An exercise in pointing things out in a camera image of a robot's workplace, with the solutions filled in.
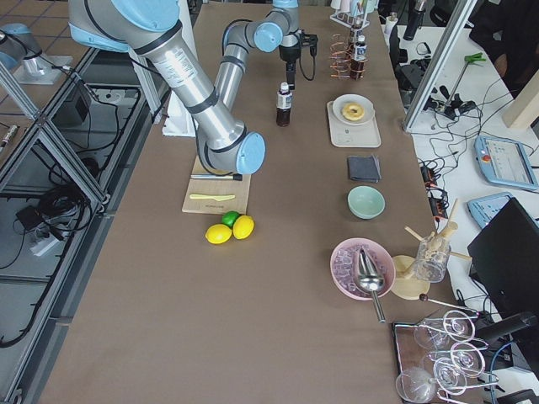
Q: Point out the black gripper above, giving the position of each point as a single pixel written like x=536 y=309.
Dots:
x=289 y=54

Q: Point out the tea bottle white cap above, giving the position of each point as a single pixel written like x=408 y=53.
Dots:
x=283 y=105

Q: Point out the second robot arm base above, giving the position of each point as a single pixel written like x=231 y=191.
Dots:
x=22 y=55

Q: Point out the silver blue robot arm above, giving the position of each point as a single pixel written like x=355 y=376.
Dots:
x=153 y=29

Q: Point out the tea bottle front left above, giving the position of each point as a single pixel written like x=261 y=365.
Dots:
x=358 y=58

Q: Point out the tea bottle front right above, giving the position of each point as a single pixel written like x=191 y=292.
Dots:
x=356 y=30

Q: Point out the cream serving tray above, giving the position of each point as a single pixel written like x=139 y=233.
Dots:
x=344 y=135

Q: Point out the glass rack tray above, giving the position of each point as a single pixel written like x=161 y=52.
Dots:
x=410 y=354

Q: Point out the white round plate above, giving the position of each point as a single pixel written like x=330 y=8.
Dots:
x=340 y=101

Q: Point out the glazed donut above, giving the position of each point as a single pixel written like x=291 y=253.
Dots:
x=353 y=112

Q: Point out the steel muddler black tip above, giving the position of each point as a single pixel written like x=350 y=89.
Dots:
x=208 y=176

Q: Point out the grey folded cloth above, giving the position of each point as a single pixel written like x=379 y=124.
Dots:
x=365 y=169

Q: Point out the yellow plastic knife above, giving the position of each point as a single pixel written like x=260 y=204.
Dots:
x=215 y=197

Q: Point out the bamboo cutting board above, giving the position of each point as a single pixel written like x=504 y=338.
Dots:
x=239 y=188

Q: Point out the green bowl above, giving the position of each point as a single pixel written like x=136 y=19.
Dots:
x=366 y=202

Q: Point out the green lime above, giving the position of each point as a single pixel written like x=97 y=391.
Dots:
x=229 y=218

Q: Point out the yellow lemon upper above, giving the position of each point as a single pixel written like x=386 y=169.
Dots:
x=243 y=227

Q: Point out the yellow lemon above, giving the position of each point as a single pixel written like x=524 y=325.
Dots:
x=243 y=227
x=218 y=234

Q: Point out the yellow lemon lower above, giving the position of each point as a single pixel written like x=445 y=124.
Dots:
x=218 y=234

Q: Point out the pink bowl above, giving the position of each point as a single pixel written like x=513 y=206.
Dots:
x=386 y=258

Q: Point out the clear ice cubes pile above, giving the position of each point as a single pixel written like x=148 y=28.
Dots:
x=343 y=270

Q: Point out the steel ice scoop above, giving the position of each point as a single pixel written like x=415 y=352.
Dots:
x=370 y=281

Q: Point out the blue teach pendant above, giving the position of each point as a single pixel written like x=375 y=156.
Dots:
x=504 y=162

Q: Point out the clear glass jar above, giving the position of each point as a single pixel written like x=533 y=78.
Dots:
x=431 y=260

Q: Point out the wooden cup stand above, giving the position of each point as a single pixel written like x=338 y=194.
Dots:
x=406 y=285

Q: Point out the black laptop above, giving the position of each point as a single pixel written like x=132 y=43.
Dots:
x=505 y=258

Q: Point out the wine glass top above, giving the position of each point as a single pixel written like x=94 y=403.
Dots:
x=442 y=331

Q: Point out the wine glass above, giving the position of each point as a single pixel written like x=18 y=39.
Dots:
x=452 y=380
x=464 y=356
x=416 y=385
x=442 y=331

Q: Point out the white power strip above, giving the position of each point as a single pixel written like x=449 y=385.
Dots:
x=43 y=246

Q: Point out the wine glass bottom left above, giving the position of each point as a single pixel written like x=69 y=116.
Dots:
x=416 y=385

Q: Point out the wine glass middle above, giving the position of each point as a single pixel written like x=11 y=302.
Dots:
x=464 y=356

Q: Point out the wine glass lower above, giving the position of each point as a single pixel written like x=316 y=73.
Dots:
x=452 y=380

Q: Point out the copper wire bottle rack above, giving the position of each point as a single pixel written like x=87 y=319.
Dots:
x=340 y=51

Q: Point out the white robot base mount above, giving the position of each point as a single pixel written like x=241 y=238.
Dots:
x=178 y=121

